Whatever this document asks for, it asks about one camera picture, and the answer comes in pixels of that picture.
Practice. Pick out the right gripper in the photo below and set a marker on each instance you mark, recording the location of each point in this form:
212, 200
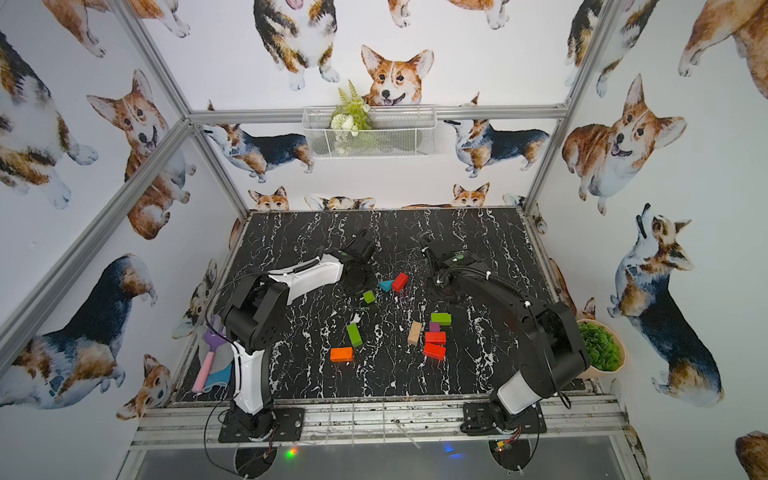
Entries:
452, 297

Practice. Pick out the red block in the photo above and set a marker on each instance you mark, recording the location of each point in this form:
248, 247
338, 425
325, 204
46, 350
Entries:
400, 282
436, 338
435, 351

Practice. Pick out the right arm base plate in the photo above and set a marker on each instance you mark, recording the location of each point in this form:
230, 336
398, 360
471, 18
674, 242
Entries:
490, 418

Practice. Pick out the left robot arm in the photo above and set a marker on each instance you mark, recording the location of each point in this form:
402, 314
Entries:
254, 318

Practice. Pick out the natural wood block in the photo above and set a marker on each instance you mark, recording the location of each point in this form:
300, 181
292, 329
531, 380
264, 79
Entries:
414, 333

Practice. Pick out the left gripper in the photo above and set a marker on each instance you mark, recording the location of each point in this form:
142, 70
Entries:
358, 274

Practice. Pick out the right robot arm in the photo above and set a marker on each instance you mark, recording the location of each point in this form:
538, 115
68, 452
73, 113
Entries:
550, 350

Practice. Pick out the orange block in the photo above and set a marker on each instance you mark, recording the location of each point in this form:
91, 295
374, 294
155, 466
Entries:
342, 355

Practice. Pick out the white wire basket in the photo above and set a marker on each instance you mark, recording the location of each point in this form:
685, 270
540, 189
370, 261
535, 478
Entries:
378, 133

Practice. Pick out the beige pot with plant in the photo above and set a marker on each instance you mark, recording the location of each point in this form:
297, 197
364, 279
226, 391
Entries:
605, 350

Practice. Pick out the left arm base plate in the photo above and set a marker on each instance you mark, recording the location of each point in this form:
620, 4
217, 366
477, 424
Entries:
276, 424

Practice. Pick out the teal triangle block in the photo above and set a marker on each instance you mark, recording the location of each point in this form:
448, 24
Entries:
386, 285

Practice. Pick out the green fern with flower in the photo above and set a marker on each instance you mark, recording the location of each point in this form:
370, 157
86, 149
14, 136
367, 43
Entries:
349, 123

